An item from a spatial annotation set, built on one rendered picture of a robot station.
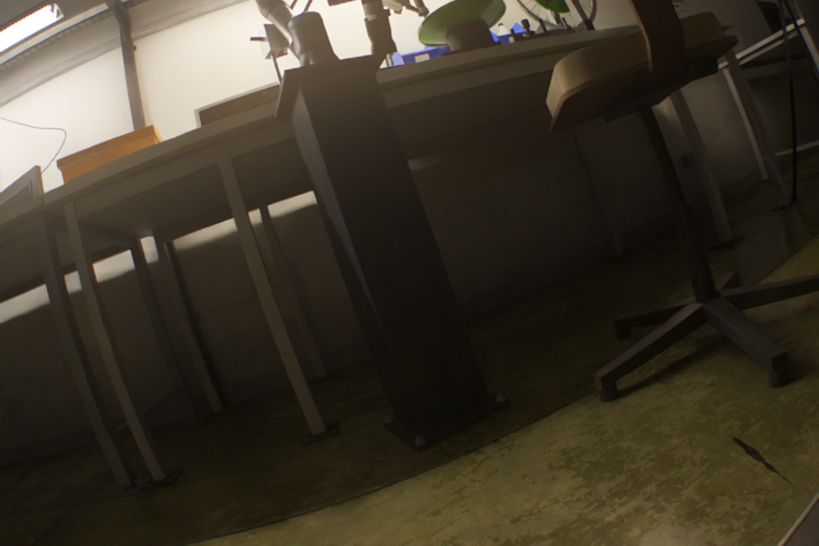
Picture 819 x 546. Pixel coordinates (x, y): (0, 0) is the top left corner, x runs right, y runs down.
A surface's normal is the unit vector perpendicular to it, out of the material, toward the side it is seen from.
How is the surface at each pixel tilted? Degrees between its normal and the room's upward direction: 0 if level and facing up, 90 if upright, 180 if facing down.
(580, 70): 90
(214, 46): 90
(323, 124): 90
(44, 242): 90
